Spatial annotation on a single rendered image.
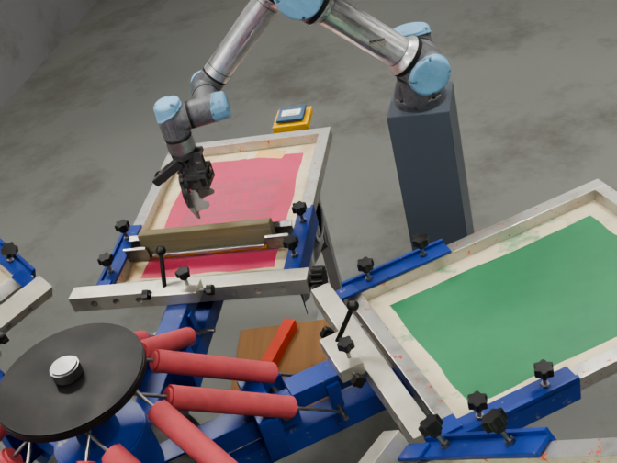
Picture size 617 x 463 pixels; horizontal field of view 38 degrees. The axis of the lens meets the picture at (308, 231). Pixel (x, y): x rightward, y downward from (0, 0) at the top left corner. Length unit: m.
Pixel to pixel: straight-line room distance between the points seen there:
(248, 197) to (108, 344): 1.10
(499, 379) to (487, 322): 0.19
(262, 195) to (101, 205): 2.31
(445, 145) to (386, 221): 1.65
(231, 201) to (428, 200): 0.63
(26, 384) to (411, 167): 1.33
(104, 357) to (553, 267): 1.14
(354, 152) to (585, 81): 1.32
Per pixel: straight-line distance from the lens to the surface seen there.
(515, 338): 2.16
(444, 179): 2.69
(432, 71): 2.39
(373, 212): 4.31
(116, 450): 1.75
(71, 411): 1.78
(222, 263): 2.60
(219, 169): 3.05
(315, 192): 2.72
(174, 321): 2.32
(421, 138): 2.61
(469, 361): 2.12
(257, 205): 2.80
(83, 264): 4.64
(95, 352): 1.88
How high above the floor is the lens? 2.46
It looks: 35 degrees down
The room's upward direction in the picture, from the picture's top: 15 degrees counter-clockwise
